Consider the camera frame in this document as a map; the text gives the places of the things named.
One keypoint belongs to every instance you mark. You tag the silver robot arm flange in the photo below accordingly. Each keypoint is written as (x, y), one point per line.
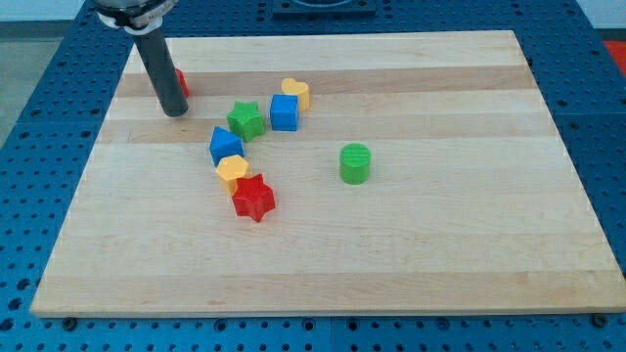
(137, 17)

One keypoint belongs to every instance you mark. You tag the green cylinder block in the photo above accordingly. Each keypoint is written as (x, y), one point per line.
(354, 164)

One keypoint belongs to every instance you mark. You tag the red star block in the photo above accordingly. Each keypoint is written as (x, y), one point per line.
(253, 197)

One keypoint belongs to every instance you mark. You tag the blue cube block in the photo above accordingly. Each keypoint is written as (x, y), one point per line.
(284, 113)

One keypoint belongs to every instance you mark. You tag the yellow hexagon block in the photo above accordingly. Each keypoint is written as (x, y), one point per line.
(229, 170)

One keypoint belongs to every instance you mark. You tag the green star block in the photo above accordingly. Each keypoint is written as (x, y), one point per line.
(246, 120)

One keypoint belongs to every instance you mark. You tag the yellow heart block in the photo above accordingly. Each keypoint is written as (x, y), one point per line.
(300, 89)

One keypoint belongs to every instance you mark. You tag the blue triangle block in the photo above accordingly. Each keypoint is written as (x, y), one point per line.
(224, 143)

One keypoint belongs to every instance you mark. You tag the red cylinder block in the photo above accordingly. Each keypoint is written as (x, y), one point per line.
(183, 82)

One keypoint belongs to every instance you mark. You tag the light wooden board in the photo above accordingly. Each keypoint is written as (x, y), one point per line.
(472, 207)

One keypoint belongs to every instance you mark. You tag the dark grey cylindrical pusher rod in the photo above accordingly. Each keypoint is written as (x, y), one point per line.
(157, 61)

